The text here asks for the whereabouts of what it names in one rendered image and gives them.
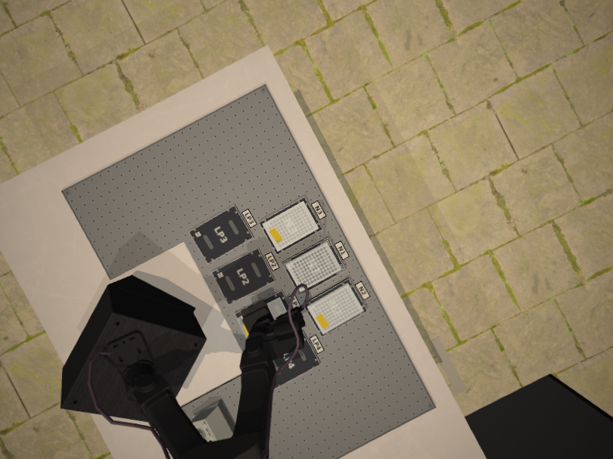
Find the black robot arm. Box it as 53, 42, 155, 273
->
107, 312, 297, 459

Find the light grey control panel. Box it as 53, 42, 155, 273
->
191, 400, 235, 442

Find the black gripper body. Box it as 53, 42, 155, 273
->
242, 300, 272, 333

